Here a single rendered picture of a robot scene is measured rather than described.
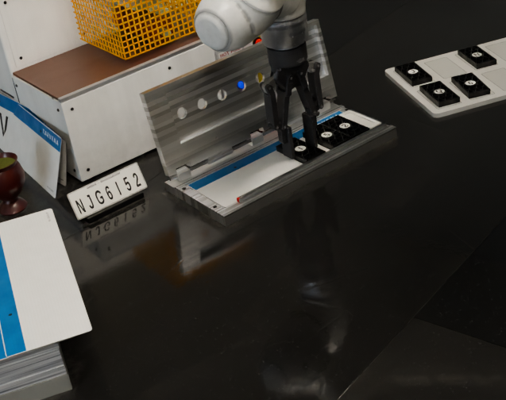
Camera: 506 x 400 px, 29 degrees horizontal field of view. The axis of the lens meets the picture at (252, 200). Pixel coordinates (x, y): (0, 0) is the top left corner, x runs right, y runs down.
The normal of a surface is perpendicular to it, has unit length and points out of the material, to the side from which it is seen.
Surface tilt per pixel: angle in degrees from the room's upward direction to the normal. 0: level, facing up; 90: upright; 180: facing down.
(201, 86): 79
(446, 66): 0
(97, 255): 0
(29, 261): 0
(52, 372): 90
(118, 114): 90
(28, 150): 69
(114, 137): 90
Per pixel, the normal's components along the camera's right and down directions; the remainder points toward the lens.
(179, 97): 0.56, 0.16
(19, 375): 0.32, 0.44
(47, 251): -0.15, -0.85
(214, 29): -0.58, 0.57
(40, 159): -0.83, 0.06
